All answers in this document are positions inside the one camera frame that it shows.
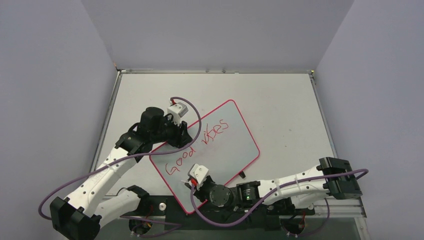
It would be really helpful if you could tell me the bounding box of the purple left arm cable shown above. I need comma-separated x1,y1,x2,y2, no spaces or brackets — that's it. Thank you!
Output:
38,96,203,221

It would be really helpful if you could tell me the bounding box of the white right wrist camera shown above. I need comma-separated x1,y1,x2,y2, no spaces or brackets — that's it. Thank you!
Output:
188,163,209,190

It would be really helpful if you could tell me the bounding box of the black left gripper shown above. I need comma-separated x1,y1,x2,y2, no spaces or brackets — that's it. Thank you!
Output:
151,114,192,148

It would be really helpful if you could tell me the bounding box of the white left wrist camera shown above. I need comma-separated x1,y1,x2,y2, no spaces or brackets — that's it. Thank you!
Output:
167,102,189,126

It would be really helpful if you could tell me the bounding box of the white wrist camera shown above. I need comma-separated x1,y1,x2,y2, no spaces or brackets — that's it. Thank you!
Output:
188,163,209,190
167,102,189,126

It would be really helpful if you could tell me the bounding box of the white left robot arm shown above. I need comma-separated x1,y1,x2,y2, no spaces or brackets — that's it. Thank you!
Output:
49,102,193,240

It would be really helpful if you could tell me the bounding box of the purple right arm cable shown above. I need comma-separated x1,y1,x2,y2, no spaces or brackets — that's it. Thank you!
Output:
190,168,370,228

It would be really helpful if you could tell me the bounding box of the aluminium table edge frame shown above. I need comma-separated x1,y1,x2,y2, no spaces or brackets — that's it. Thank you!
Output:
62,68,372,240

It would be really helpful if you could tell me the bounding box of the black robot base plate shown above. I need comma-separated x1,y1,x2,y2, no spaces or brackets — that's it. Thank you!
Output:
124,195,315,234

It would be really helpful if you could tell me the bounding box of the pink-framed whiteboard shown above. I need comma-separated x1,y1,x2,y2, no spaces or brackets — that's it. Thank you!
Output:
150,99,260,214

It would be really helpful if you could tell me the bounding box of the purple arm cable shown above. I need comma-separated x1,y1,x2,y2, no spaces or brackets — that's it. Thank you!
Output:
38,96,203,221
190,168,370,228

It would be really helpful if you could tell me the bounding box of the black whiteboard clip right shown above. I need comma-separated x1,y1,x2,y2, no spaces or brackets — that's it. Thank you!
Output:
238,171,246,179

